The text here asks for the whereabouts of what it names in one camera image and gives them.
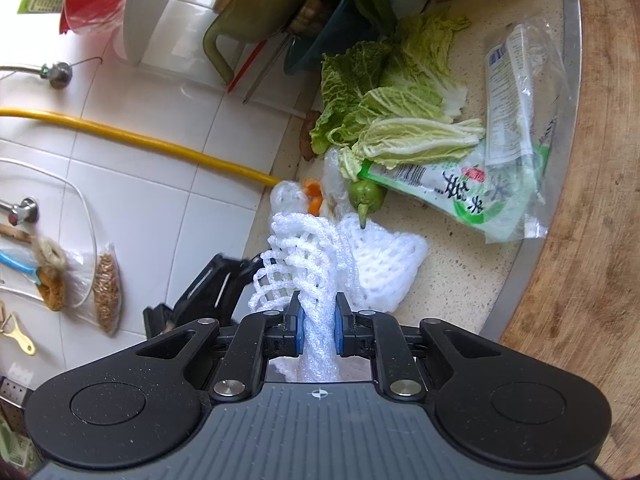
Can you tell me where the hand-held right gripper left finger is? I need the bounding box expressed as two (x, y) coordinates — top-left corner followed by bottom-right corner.
(132, 292), (307, 403)

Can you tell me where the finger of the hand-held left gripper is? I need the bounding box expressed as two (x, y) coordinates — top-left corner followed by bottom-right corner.
(172, 254), (263, 331)

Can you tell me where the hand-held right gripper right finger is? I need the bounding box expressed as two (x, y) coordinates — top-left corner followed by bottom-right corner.
(334, 292), (506, 403)

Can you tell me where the white foam net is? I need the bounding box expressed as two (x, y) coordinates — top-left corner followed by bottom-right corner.
(247, 211), (431, 386)

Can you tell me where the green pepper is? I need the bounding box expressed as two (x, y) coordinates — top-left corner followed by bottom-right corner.
(348, 180), (388, 226)

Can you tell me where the green plastic bag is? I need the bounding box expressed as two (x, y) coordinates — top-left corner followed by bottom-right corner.
(357, 142), (551, 245)

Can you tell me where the clear bag of grains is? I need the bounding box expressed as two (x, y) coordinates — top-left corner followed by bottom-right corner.
(91, 244), (123, 337)

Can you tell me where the orange peel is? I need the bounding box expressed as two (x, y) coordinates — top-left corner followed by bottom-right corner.
(302, 179), (328, 215)

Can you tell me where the loofah scrubber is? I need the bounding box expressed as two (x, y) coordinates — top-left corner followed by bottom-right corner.
(31, 237), (68, 312)

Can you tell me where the yellow peeler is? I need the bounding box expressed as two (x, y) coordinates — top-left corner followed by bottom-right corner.
(0, 312), (37, 357)

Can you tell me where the glass pot lid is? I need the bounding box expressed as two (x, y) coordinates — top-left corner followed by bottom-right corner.
(0, 157), (98, 308)

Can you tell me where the metal pipe valve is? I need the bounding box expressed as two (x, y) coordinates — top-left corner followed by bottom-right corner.
(0, 60), (103, 90)
(0, 197), (38, 226)

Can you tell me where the teal basin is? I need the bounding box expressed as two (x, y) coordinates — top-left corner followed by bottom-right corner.
(285, 0), (396, 78)

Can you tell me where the white corner rack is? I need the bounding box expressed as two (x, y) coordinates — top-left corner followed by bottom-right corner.
(112, 0), (311, 101)

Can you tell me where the green pot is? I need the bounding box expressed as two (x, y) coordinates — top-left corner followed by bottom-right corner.
(202, 0), (321, 86)

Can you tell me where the wooden cutting board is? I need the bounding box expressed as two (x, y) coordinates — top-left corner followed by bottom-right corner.
(500, 0), (640, 471)

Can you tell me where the clear plastic wrapper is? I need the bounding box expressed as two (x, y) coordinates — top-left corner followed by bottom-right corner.
(481, 21), (576, 171)

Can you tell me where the blue handled brush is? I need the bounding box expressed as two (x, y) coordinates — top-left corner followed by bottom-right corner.
(0, 249), (41, 286)

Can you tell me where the yellow hose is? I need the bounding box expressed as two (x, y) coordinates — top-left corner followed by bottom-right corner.
(0, 108), (283, 188)

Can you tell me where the wooden handle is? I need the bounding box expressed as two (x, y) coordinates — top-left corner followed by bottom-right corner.
(0, 224), (33, 246)

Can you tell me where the red handled utensil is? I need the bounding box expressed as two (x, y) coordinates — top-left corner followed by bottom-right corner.
(227, 40), (268, 93)

